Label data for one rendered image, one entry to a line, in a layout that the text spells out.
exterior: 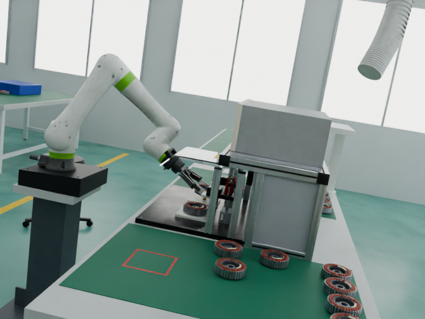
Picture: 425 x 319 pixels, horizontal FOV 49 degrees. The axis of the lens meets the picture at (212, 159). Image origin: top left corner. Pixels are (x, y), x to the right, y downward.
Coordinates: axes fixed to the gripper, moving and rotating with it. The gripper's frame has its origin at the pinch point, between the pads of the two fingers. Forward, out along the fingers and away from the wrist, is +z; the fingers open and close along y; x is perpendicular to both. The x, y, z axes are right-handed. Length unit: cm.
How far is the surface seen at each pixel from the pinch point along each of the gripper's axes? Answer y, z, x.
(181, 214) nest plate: 30.7, -1.2, -6.5
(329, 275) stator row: 62, 54, 26
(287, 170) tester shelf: 46, 19, 43
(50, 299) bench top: 115, -14, -18
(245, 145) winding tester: 35, 1, 37
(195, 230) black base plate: 44.1, 7.8, -2.6
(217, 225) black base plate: 32.3, 14.4, 1.3
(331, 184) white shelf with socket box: -85, 63, 34
